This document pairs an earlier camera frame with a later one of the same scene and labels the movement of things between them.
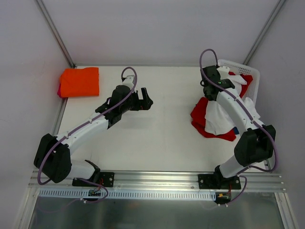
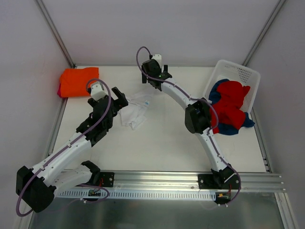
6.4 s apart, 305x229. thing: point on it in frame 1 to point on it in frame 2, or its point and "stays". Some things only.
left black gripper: (139, 101) to (110, 101)
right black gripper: (209, 94) to (167, 75)
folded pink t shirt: (59, 91) stays
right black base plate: (218, 182) stays
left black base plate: (106, 179) stays
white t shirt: (216, 122) to (135, 110)
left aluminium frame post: (56, 34) stays
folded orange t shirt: (74, 82) stays
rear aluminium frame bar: (146, 65) stays
